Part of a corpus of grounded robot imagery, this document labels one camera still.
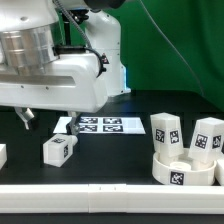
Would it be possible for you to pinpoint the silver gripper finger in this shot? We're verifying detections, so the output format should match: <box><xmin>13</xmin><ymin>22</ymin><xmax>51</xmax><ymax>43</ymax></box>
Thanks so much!
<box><xmin>66</xmin><ymin>111</ymin><xmax>81</xmax><ymax>135</ymax></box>
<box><xmin>15</xmin><ymin>107</ymin><xmax>34</xmax><ymax>130</ymax></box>

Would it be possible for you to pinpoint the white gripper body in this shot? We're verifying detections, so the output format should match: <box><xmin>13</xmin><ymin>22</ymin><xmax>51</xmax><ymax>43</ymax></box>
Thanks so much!
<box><xmin>0</xmin><ymin>53</ymin><xmax>108</xmax><ymax>113</ymax></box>

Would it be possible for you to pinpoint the round white stool seat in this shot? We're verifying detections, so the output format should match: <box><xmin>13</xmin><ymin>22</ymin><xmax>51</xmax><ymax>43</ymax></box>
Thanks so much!
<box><xmin>152</xmin><ymin>148</ymin><xmax>217</xmax><ymax>186</ymax></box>

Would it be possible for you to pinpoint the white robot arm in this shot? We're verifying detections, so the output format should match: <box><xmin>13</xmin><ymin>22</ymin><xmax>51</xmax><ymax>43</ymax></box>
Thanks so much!
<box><xmin>0</xmin><ymin>0</ymin><xmax>130</xmax><ymax>124</ymax></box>

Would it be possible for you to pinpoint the paper sheet with markers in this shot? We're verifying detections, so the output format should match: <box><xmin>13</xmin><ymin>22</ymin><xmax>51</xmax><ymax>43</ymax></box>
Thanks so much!
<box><xmin>54</xmin><ymin>116</ymin><xmax>145</xmax><ymax>135</ymax></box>

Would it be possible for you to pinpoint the white left fence bar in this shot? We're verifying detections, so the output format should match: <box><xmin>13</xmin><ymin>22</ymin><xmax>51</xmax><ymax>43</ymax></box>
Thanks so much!
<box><xmin>0</xmin><ymin>144</ymin><xmax>7</xmax><ymax>169</ymax></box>

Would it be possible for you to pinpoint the white fence bar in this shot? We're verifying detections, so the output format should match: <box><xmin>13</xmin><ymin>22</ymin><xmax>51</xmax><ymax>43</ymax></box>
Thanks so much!
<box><xmin>0</xmin><ymin>184</ymin><xmax>224</xmax><ymax>214</ymax></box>
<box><xmin>0</xmin><ymin>144</ymin><xmax>7</xmax><ymax>169</ymax></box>
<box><xmin>215</xmin><ymin>158</ymin><xmax>224</xmax><ymax>186</ymax></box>

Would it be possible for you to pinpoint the white front fence bar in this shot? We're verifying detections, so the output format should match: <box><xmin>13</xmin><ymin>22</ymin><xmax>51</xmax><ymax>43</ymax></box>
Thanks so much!
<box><xmin>0</xmin><ymin>184</ymin><xmax>224</xmax><ymax>214</ymax></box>

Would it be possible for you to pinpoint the green backdrop curtain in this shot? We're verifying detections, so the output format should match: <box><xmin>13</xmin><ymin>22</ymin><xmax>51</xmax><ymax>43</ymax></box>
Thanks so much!
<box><xmin>53</xmin><ymin>0</ymin><xmax>224</xmax><ymax>113</ymax></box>

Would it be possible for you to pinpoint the white right fence bar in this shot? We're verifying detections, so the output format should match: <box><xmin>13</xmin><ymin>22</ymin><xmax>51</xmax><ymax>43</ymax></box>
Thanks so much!
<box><xmin>215</xmin><ymin>158</ymin><xmax>224</xmax><ymax>186</ymax></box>

